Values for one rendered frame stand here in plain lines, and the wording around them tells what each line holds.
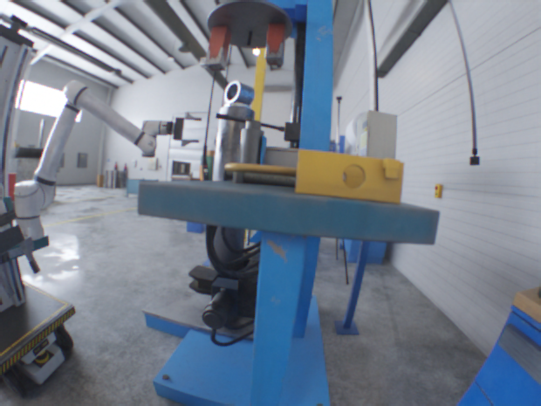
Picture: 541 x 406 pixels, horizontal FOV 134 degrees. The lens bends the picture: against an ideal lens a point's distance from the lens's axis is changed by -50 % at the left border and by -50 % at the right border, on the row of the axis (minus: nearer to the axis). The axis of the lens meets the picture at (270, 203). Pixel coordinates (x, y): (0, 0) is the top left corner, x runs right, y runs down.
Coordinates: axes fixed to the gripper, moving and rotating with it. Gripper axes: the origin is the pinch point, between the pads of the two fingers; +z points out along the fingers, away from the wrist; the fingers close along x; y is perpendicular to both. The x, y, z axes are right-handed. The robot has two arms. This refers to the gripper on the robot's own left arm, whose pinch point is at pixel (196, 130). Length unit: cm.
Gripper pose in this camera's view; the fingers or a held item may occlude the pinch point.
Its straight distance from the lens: 138.8
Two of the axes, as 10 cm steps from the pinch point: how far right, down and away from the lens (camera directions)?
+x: -0.9, 9.9, 1.0
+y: -2.7, -1.2, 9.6
